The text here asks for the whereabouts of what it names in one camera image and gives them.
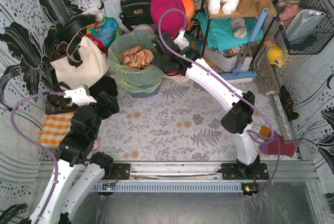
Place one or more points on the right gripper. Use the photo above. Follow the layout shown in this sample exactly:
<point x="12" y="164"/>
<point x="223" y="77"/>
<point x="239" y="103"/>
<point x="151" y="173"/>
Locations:
<point x="162" y="47"/>

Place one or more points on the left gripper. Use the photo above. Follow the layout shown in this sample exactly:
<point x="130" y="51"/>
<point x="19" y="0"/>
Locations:
<point x="105" y="101"/>

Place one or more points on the green trash bag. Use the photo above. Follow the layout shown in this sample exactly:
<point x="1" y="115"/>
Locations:
<point x="128" y="77"/>

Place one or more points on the blue trash bin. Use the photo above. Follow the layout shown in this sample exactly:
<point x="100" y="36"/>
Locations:
<point x="145" y="94"/>

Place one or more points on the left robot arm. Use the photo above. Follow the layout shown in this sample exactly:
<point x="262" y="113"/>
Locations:
<point x="76" y="172"/>

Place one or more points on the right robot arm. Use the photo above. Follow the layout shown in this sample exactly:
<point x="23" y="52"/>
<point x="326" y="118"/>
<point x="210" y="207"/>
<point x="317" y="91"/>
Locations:
<point x="237" y="104"/>

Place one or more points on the cream canvas tote bag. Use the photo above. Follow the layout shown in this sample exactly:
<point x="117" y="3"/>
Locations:
<point x="93" y="65"/>

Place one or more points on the dark brown bag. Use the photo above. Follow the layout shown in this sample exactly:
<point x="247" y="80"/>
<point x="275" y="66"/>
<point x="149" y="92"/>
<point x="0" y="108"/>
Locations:
<point x="56" y="104"/>

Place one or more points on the crumpled brown paper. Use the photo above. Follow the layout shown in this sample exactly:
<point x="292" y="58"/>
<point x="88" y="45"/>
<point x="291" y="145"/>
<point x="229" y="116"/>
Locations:
<point x="137" y="57"/>

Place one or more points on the magenta hat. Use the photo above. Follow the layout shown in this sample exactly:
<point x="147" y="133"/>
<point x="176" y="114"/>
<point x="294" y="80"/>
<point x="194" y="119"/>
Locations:
<point x="173" y="21"/>

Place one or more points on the cream plush sheep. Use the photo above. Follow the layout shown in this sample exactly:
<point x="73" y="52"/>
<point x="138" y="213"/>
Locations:
<point x="145" y="28"/>

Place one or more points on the white sneaker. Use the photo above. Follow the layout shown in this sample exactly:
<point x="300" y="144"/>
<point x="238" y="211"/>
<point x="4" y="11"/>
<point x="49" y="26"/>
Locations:
<point x="227" y="63"/>

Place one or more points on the orange checkered cloth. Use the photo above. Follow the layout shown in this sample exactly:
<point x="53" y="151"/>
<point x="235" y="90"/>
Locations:
<point x="55" y="128"/>

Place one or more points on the teal cloth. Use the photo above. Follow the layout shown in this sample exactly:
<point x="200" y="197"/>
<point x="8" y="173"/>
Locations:
<point x="220" y="36"/>

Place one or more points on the black metal shelf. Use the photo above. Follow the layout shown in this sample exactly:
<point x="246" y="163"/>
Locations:
<point x="238" y="26"/>

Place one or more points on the black leather handbag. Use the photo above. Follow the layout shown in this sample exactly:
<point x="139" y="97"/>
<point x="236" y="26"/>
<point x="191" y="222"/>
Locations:
<point x="135" y="12"/>

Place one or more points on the orange plush toy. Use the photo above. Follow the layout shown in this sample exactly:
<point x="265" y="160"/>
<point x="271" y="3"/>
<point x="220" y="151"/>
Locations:
<point x="189" y="6"/>

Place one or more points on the colourful scarf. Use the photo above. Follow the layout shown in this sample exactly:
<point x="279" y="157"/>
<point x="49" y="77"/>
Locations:
<point x="104" y="32"/>

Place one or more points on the yellow plush duck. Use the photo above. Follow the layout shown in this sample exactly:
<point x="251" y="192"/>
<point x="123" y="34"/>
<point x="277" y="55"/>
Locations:
<point x="274" y="53"/>

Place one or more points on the wooden broom stick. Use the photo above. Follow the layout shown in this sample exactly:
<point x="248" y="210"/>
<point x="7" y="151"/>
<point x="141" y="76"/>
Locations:
<point x="272" y="84"/>

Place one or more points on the black orange toy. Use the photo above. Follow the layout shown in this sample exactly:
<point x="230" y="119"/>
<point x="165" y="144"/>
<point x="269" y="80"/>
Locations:
<point x="287" y="103"/>

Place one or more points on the red purple sock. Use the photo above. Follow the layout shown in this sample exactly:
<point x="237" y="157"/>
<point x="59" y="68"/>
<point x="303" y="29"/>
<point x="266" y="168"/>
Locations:
<point x="279" y="146"/>

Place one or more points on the silver pouch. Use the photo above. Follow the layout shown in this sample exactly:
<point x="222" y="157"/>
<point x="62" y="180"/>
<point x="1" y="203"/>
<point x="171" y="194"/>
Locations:
<point x="304" y="23"/>

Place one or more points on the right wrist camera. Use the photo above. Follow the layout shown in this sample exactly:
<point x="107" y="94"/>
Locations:
<point x="183" y="40"/>

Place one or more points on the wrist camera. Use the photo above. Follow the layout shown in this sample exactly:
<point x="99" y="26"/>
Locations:
<point x="183" y="40"/>
<point x="80" y="95"/>

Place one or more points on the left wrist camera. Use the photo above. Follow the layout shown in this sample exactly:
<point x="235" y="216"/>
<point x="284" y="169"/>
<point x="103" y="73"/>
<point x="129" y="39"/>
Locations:
<point x="80" y="95"/>

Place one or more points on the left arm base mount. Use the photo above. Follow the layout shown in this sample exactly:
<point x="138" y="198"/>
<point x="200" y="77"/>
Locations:
<point x="121" y="171"/>

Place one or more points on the aluminium rail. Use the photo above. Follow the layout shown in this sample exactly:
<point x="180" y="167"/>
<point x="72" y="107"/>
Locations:
<point x="209" y="170"/>

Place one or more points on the grey cable duct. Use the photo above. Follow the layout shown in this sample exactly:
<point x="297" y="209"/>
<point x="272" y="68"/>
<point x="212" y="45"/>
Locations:
<point x="174" y="187"/>

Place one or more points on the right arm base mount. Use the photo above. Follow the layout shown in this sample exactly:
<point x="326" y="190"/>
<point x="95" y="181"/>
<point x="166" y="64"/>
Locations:
<point x="230" y="171"/>

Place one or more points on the black wire basket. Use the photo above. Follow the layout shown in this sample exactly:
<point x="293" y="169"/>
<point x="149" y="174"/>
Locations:
<point x="315" y="42"/>

